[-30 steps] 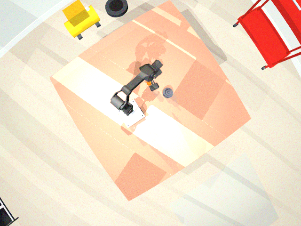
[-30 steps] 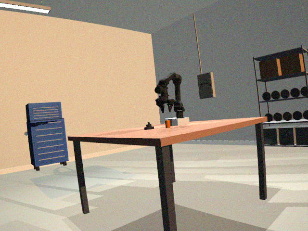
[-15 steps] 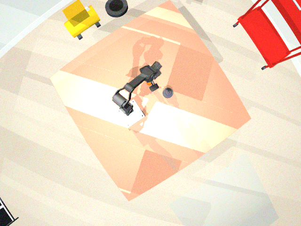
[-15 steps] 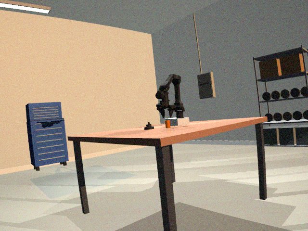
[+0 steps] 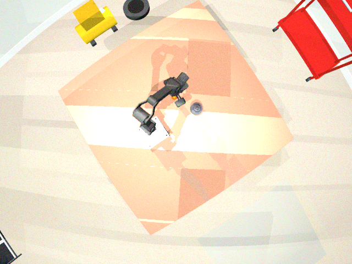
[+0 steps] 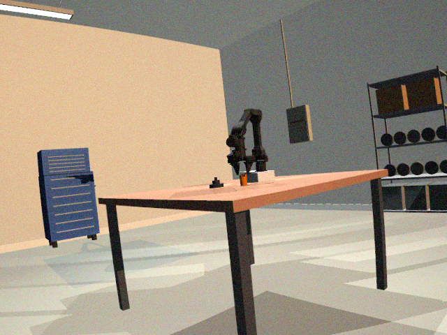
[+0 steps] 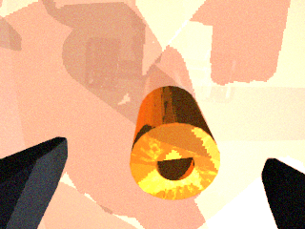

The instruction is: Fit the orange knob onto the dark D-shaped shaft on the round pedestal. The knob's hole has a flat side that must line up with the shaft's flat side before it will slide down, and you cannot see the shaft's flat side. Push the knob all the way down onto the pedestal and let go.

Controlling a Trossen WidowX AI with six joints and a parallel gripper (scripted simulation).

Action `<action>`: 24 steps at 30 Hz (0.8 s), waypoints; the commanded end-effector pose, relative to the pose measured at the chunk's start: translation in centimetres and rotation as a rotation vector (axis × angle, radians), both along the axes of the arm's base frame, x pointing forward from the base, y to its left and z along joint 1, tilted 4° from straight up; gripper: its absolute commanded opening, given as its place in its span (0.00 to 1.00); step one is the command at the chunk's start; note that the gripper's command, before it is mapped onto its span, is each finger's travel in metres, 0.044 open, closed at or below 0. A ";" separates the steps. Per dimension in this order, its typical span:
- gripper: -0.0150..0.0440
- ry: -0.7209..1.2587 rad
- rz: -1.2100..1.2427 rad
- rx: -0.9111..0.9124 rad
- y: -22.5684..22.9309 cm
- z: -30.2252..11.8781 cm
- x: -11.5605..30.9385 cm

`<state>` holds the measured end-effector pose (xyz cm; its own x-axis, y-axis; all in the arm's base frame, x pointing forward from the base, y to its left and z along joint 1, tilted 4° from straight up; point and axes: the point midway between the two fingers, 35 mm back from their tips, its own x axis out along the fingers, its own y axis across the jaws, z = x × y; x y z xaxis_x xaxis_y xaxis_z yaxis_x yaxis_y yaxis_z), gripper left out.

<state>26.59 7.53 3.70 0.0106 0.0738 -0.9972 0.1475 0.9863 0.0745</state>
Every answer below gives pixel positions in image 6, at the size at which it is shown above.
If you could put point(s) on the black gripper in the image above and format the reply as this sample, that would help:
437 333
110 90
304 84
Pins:
249 160

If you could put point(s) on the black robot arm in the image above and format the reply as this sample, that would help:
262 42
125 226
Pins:
236 138

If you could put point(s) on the orange knob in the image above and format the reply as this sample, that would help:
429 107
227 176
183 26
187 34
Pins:
243 179

